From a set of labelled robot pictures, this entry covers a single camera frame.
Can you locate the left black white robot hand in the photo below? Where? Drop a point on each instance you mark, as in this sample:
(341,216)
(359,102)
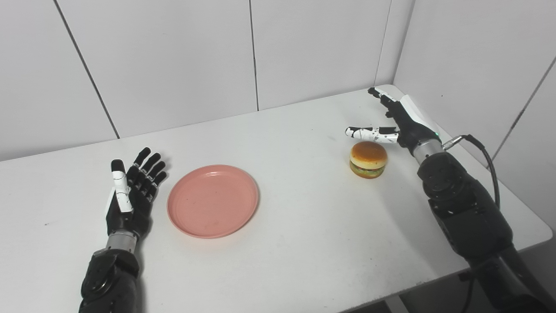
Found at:
(130,200)

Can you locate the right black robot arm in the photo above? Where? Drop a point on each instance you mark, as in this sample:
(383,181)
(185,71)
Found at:
(473,221)

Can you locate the pink round plate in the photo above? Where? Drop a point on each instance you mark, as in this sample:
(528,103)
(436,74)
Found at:
(213,201)

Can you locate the toy hamburger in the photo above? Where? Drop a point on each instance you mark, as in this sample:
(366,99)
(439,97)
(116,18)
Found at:
(368,159)

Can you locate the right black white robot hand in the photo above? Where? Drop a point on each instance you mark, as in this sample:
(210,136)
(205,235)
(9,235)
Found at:
(399,121)

